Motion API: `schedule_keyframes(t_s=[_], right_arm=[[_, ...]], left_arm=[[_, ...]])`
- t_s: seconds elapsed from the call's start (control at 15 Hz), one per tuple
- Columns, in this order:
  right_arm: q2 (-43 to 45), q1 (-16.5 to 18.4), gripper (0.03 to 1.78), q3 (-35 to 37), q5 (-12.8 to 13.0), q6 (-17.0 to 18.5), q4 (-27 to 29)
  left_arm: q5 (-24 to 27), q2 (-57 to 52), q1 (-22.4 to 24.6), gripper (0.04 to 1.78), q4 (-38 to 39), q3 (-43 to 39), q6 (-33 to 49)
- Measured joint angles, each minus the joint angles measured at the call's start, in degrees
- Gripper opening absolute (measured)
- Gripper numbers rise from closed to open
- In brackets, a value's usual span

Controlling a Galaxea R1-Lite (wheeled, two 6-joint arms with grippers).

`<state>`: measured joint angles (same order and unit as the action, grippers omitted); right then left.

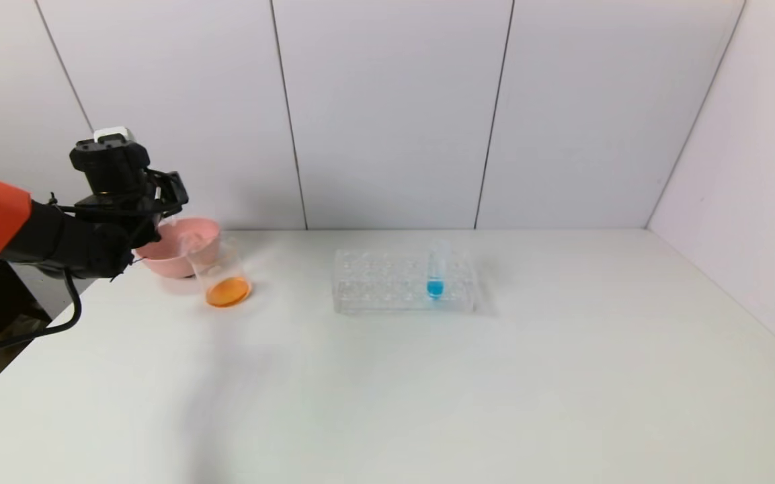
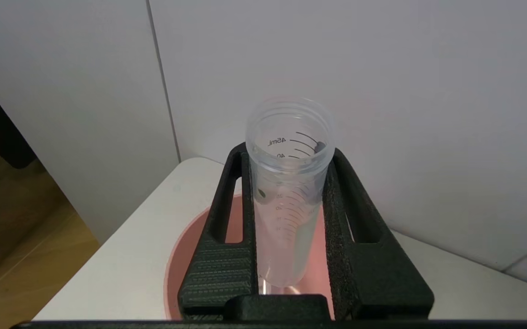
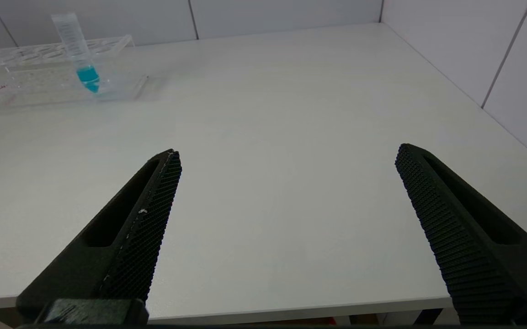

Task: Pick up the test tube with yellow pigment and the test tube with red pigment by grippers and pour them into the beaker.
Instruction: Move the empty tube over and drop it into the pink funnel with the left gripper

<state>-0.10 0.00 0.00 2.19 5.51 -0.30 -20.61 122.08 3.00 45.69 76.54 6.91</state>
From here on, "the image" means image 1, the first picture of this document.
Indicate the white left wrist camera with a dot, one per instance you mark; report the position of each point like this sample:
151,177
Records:
113,132

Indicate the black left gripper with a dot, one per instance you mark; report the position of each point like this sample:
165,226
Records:
147,235

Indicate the clear plastic test tube rack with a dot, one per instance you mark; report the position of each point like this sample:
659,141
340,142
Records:
360,282

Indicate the black background furniture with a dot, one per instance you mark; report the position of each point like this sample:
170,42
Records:
21,299

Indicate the orange and black left arm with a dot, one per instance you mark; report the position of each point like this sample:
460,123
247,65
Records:
58,242

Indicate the blue pigment test tube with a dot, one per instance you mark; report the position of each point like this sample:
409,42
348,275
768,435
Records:
435,289

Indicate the pink bowl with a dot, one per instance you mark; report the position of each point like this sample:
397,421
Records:
165,263

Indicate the clear glass beaker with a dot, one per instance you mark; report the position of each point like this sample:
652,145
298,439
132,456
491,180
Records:
226,292

